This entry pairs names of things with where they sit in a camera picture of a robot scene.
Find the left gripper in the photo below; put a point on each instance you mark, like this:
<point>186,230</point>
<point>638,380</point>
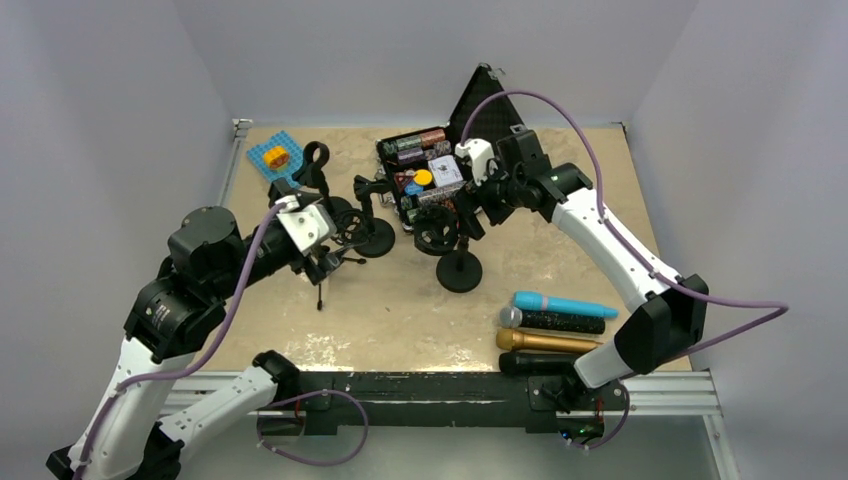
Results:
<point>314,268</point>

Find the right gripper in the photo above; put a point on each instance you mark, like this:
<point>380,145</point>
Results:
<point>465,201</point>

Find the black round-base mic stand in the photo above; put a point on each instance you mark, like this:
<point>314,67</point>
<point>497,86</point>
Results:
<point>315,156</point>

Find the shock-mount round-base stand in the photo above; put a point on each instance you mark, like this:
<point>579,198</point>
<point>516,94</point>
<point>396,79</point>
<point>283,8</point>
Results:
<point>436,232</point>

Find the black tripod mic stand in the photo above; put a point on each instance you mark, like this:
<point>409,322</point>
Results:
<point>351,232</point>

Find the blue microphone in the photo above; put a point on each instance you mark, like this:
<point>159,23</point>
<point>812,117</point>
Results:
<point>527,300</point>

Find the silver-head black microphone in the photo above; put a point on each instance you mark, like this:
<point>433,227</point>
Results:
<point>514,317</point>

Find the gold microphone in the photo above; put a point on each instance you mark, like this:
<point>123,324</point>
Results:
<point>515,340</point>

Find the black microphone orange end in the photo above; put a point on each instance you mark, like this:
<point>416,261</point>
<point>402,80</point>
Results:
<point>520,363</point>

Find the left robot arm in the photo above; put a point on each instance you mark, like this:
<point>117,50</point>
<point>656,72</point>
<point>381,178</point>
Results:
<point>177,323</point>

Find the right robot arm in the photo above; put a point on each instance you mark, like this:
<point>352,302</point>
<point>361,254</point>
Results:
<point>663,322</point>

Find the yellow orange toy brick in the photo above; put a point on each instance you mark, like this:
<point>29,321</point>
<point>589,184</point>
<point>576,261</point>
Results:
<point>276,158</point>

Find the blue building baseplate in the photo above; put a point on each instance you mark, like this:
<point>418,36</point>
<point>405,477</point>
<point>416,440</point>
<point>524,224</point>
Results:
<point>254,155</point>

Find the white playing card deck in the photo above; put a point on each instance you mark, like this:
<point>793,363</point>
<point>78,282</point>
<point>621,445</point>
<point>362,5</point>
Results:
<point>445,171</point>

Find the yellow dealer chip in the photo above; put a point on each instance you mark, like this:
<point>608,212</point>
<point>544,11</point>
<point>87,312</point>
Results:
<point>423,177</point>

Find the black poker chip case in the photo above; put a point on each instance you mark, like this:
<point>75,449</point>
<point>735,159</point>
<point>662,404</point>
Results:
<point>413,150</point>

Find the red triangular token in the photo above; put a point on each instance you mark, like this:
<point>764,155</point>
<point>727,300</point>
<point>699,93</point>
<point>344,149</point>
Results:
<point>403,178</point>

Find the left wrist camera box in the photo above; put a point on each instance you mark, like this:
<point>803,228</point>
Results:
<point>307,226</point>

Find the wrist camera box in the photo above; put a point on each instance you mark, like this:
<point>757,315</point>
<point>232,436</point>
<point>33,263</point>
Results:
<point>307,226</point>
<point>478,154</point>

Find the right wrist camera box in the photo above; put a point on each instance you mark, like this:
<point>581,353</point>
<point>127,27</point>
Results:
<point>478,154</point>

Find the black front mounting rail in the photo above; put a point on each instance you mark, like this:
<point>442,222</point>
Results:
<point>434,400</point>

